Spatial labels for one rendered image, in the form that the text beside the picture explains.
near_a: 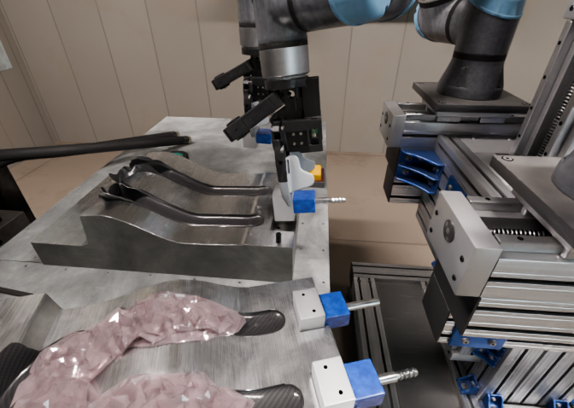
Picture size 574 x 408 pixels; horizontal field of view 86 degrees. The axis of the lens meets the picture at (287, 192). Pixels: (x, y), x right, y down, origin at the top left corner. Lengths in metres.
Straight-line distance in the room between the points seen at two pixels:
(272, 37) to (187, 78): 2.52
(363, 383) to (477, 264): 0.21
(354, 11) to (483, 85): 0.54
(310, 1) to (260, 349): 0.45
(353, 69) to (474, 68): 1.94
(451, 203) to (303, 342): 0.29
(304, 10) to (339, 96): 2.39
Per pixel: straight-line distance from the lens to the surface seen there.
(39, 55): 3.63
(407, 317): 1.36
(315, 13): 0.45
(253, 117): 0.51
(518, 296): 0.54
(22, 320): 0.54
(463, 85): 0.91
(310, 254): 0.66
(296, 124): 0.50
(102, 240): 0.66
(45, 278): 0.77
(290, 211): 0.56
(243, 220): 0.62
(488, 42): 0.90
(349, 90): 2.82
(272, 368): 0.45
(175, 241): 0.59
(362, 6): 0.42
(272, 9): 0.48
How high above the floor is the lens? 1.26
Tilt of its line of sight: 33 degrees down
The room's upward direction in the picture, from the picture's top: straight up
